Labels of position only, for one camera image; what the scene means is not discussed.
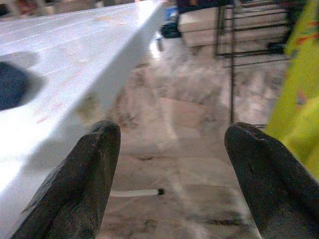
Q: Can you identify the yellow-green printed shirt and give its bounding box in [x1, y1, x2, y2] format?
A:
[265, 0, 319, 172]

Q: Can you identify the white folding table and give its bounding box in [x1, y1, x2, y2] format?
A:
[0, 0, 166, 239]

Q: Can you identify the black shoe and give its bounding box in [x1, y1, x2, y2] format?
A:
[160, 23, 181, 38]

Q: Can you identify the navy blue garment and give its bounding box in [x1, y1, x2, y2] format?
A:
[0, 61, 29, 111]

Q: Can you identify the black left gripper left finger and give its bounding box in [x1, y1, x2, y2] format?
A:
[11, 120, 122, 239]

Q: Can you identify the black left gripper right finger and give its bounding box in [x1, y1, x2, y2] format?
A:
[223, 121, 319, 239]

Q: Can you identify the small blue object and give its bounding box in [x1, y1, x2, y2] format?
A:
[166, 7, 179, 20]

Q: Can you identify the black metal drying rack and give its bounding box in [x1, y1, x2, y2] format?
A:
[215, 0, 297, 129]

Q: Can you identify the white tube with black tip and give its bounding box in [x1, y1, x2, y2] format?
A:
[111, 188, 164, 197]

